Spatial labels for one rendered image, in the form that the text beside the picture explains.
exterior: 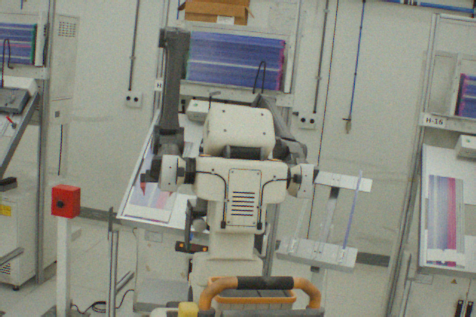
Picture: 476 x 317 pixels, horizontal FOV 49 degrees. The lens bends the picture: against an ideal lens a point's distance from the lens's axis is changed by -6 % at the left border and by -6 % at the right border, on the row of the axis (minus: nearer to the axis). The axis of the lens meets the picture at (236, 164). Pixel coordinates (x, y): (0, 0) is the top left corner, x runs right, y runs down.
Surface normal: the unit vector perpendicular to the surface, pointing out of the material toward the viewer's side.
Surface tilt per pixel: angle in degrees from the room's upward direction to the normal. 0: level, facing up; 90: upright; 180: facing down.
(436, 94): 90
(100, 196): 90
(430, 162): 44
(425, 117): 90
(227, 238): 82
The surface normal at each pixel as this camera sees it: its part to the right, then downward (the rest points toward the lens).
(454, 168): -0.05, -0.58
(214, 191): 0.23, 0.07
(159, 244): -0.18, 0.17
